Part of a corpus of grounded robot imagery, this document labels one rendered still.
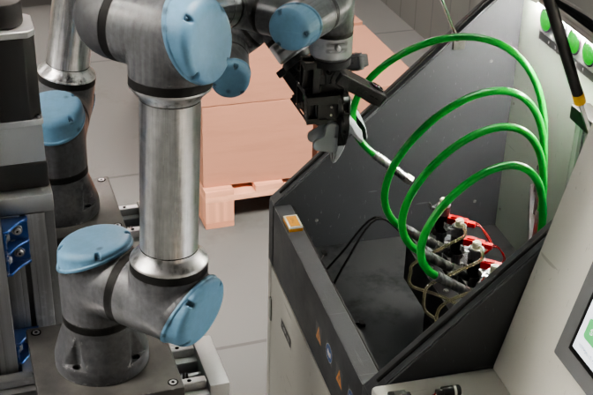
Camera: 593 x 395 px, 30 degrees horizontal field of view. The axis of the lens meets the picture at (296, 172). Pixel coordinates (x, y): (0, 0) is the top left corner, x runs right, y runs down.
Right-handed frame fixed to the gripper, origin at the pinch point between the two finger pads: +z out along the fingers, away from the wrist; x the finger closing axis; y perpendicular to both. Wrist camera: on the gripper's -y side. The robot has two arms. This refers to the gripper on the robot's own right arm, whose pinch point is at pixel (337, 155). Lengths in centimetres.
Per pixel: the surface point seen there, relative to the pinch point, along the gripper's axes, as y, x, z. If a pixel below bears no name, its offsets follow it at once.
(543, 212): -29.1, 26.1, 1.1
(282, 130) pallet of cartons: -37, -179, 86
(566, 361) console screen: -21, 54, 10
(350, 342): 2.6, 20.9, 27.2
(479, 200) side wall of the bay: -45, -30, 32
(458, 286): -14.7, 26.3, 14.1
